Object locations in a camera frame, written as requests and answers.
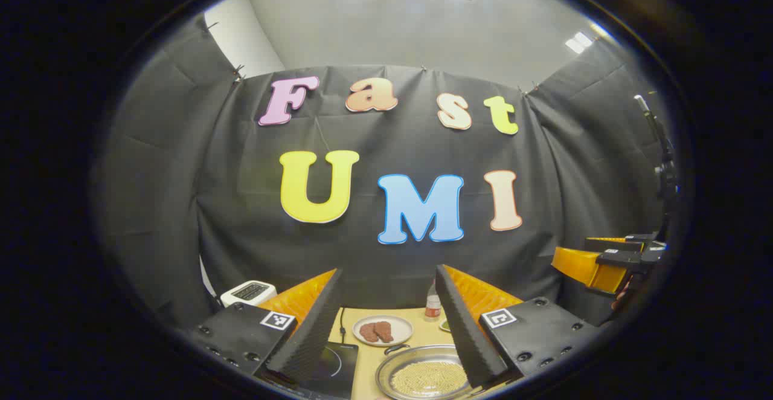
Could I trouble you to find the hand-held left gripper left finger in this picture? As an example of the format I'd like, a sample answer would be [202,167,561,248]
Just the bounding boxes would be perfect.
[192,267,344,385]

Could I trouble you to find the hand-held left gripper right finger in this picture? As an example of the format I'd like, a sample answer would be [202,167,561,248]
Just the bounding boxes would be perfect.
[435,264,601,389]

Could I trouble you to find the black induction cooktop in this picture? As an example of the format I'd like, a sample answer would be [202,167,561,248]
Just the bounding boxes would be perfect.
[260,341,359,399]

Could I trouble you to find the stainless steel pot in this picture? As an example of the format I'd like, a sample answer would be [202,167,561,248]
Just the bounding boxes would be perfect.
[375,343,475,400]

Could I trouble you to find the clear plastic water bottle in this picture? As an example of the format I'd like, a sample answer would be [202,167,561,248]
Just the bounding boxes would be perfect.
[424,278,443,322]

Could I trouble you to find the pile of soybeans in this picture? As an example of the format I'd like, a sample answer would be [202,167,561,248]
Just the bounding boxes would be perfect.
[390,361,469,398]

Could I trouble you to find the round white plate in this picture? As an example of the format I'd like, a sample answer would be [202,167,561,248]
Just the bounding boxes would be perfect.
[352,315,414,347]

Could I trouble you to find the white toaster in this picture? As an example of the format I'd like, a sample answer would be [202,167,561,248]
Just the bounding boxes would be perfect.
[220,280,278,308]

